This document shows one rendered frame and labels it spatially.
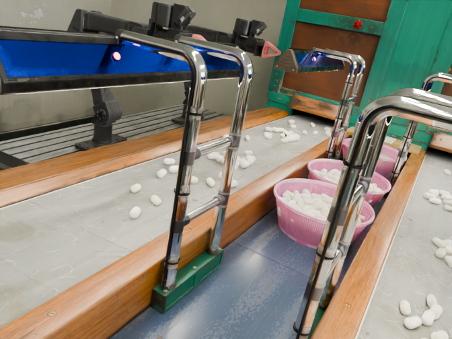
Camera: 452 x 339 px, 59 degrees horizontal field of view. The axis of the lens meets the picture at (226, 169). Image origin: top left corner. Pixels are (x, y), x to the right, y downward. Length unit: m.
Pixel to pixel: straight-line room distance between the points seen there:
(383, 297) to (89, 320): 0.52
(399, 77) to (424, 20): 0.25
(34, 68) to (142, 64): 0.20
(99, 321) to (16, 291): 0.13
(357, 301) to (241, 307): 0.21
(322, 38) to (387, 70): 0.35
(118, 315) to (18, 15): 2.72
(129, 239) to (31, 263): 0.18
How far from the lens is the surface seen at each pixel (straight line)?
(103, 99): 1.41
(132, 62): 0.67
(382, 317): 0.77
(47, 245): 0.78
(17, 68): 0.54
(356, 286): 0.78
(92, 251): 0.76
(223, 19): 3.20
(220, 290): 0.81
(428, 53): 2.02
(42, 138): 1.51
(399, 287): 0.88
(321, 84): 2.11
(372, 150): 0.65
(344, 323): 0.68
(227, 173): 0.75
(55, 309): 0.61
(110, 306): 0.65
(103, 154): 1.13
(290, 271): 0.92
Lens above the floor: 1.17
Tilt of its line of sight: 21 degrees down
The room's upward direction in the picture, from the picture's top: 11 degrees clockwise
